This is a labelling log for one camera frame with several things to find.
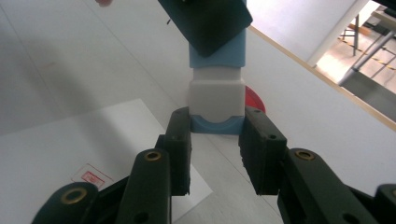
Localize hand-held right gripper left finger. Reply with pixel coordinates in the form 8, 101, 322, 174
154, 106, 192, 197

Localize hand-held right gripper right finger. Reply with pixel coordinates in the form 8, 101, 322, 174
238, 105, 288, 196

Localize blue and white stamp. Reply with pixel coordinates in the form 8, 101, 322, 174
189, 29, 248, 82

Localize round red ink pad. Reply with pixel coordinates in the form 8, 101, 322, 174
245, 86, 267, 114

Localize white stamp cap blue end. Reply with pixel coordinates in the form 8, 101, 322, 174
188, 77, 247, 135

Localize white paper sheet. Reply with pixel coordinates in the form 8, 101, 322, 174
0, 98, 214, 224

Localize grey metal stand leg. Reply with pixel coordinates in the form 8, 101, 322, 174
337, 29, 396, 88

